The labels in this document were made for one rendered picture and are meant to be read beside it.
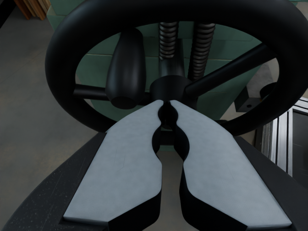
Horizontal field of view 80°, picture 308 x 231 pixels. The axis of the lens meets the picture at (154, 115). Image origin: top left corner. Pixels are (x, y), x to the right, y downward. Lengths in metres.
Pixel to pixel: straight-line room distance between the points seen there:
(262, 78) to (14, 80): 1.43
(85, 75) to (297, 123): 0.99
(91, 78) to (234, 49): 0.34
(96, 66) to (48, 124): 0.83
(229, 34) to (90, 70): 0.33
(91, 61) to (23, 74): 1.13
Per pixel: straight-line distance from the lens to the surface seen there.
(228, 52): 0.44
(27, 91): 1.45
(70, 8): 0.39
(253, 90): 0.55
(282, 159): 0.99
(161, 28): 0.24
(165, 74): 0.24
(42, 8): 1.92
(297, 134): 1.11
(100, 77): 0.50
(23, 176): 1.21
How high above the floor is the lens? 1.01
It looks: 63 degrees down
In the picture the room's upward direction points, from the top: 3 degrees clockwise
